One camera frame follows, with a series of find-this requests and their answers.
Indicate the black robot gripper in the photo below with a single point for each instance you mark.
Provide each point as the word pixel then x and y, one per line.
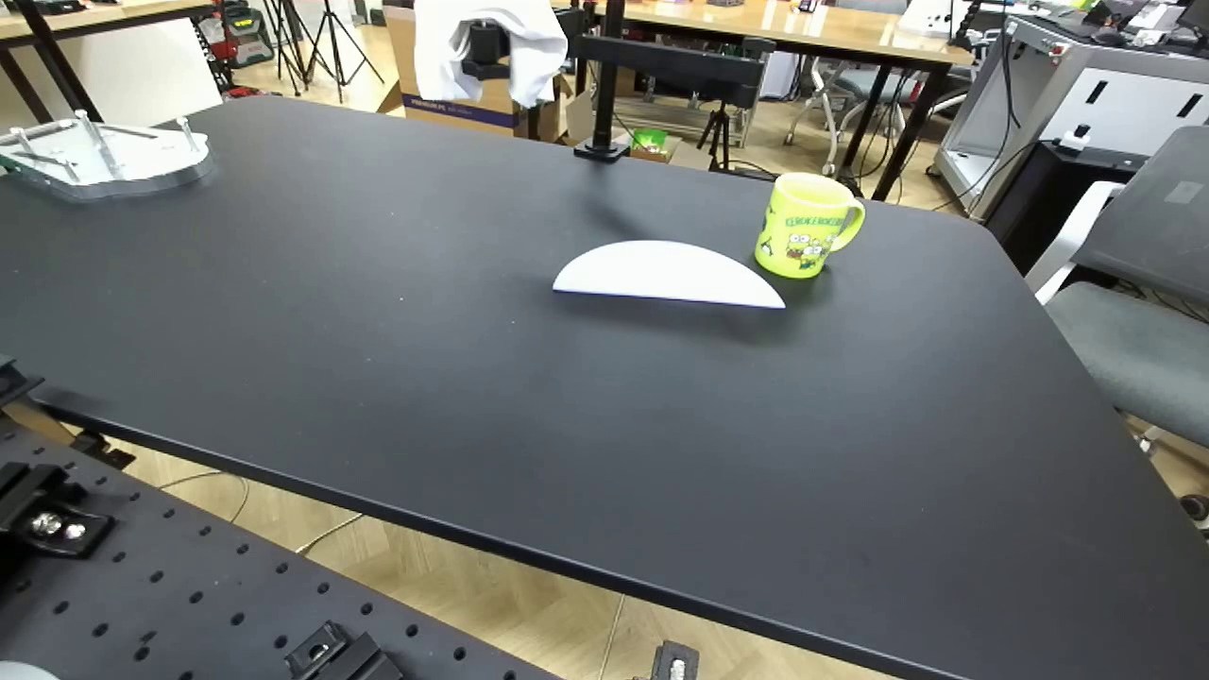
pixel 485 49

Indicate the white cloth towel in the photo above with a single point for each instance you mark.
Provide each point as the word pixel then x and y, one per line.
pixel 543 49

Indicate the brown cardboard box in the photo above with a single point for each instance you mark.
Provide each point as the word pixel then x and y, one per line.
pixel 401 62

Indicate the tall black tripod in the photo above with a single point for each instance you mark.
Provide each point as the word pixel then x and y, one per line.
pixel 329 40

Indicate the small green object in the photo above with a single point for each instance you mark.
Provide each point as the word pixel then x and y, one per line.
pixel 650 140

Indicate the small black tripod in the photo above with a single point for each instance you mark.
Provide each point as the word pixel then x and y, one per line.
pixel 720 134

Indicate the white half-round plate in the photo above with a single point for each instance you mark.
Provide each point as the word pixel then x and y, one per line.
pixel 665 272

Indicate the wooden table with black legs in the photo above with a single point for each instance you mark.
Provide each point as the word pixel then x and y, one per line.
pixel 780 33

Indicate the white board panel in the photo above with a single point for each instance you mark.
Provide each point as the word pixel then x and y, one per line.
pixel 137 69

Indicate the yellow-green ceramic mug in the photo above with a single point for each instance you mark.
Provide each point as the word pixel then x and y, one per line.
pixel 800 229

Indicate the wooden desk with black leg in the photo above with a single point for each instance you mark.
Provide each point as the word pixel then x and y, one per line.
pixel 79 18

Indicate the gray metal cabinet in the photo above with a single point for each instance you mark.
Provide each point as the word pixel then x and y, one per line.
pixel 1107 100

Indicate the black perforated mounting board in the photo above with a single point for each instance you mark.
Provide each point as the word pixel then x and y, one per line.
pixel 164 592

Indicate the black clamp with silver bolts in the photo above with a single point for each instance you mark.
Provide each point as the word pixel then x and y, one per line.
pixel 52 515

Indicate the small silver metal fitting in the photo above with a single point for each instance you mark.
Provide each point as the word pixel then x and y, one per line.
pixel 676 662

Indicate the gray office chair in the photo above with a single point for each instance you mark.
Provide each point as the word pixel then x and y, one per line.
pixel 1139 327

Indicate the black camera stand pole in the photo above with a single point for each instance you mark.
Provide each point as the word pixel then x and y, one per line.
pixel 610 76

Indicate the black mounting bracket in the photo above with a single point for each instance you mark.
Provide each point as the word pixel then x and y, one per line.
pixel 339 656

